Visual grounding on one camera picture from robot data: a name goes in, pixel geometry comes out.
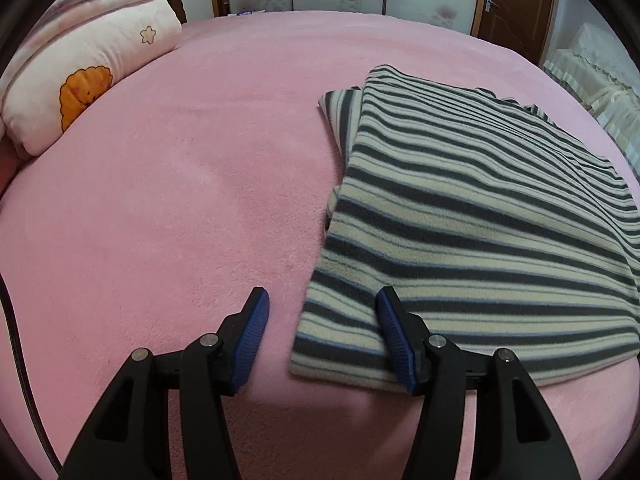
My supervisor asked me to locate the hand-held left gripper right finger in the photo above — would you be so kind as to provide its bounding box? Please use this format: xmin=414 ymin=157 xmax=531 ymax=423
xmin=376 ymin=287 xmax=583 ymax=480

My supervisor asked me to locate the brown wooden door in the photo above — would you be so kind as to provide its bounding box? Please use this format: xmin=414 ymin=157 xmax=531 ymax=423
xmin=472 ymin=0 xmax=558 ymax=66

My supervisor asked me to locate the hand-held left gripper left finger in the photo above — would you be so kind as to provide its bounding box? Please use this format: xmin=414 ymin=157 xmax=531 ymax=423
xmin=64 ymin=287 xmax=271 ymax=480

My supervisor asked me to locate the pink fleece bed blanket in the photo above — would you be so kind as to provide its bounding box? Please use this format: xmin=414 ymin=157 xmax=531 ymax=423
xmin=0 ymin=10 xmax=640 ymax=480

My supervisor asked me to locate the striped long-sleeve shirt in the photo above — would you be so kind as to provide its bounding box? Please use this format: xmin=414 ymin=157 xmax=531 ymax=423
xmin=289 ymin=65 xmax=640 ymax=393

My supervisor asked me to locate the black cable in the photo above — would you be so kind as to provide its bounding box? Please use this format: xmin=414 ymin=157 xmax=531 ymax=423
xmin=0 ymin=272 xmax=63 ymax=473

